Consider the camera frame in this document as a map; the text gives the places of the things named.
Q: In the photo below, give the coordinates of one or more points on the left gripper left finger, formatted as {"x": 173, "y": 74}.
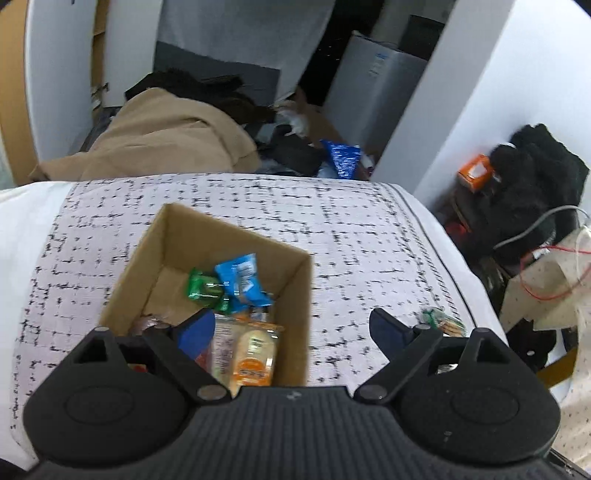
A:
{"x": 177, "y": 348}

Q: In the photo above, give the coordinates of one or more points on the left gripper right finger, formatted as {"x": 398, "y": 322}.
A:
{"x": 407, "y": 349}

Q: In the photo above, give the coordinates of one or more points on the black white cookie pack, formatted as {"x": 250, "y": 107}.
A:
{"x": 438, "y": 319}

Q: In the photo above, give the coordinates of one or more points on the green snack packet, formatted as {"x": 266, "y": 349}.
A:
{"x": 207, "y": 291}

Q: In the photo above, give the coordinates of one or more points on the light blue snack packet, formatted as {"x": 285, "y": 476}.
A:
{"x": 240, "y": 278}

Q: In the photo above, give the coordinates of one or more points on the red snack bar packet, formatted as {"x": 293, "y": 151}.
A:
{"x": 203, "y": 360}

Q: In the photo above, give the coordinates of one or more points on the purple round snack packet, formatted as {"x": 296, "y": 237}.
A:
{"x": 142, "y": 323}

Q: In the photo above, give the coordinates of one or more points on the brown cardboard box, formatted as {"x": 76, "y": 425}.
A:
{"x": 187, "y": 261}

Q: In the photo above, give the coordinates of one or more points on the orange yellow bread packet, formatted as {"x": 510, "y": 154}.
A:
{"x": 254, "y": 356}

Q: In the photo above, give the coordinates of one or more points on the patterned white bed blanket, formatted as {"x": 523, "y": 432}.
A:
{"x": 75, "y": 255}

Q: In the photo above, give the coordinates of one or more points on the cream dotted fabric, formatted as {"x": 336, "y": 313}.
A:
{"x": 554, "y": 294}

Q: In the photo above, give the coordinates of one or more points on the orange tissue box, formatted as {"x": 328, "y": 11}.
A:
{"x": 476, "y": 173}

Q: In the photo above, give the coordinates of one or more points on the black fuzzy garment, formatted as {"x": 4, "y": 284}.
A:
{"x": 530, "y": 200}

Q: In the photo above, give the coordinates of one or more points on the blue foil bag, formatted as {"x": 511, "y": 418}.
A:
{"x": 344, "y": 158}

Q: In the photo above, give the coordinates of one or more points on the tan brown coat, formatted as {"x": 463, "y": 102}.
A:
{"x": 158, "y": 133}

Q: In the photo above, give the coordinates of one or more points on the pile of dark clothes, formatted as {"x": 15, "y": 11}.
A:
{"x": 282, "y": 133}

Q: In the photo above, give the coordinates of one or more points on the brown flat cardboard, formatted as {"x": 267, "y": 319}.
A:
{"x": 318, "y": 127}

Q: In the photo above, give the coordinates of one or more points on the grey white appliance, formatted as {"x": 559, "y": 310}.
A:
{"x": 370, "y": 92}

